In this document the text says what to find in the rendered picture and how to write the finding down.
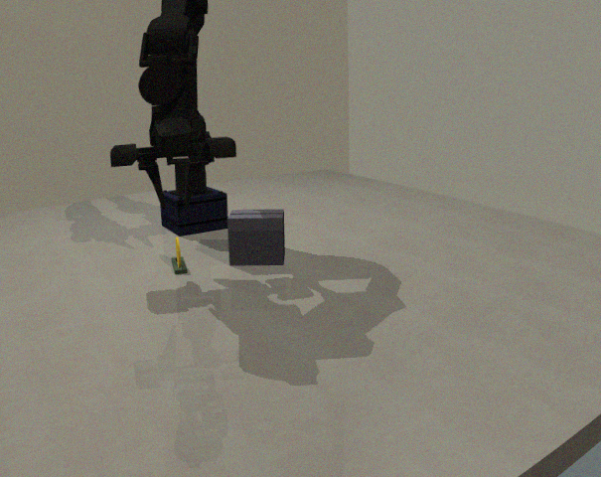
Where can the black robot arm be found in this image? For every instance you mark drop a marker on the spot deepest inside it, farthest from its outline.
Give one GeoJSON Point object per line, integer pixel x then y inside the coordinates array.
{"type": "Point", "coordinates": [172, 41]}

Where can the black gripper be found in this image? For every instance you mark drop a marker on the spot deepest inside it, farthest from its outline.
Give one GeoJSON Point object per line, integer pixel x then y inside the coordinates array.
{"type": "Point", "coordinates": [126, 155]}

